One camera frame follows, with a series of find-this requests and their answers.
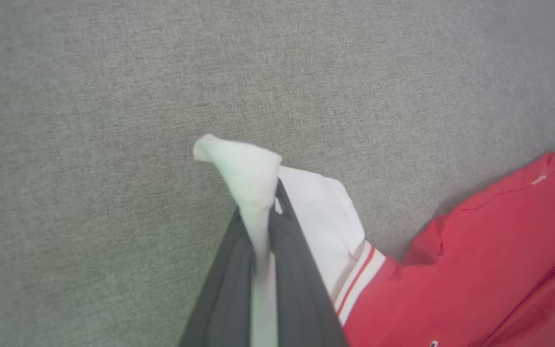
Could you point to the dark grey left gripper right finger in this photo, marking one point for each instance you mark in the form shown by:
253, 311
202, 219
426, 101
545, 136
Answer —
301, 299

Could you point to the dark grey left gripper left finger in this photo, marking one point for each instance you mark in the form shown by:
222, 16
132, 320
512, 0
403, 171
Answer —
224, 299

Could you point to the red and white sports jersey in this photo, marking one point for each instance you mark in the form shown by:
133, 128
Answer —
475, 265

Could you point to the grey fabric sofa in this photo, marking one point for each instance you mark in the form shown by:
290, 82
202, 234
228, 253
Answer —
113, 144

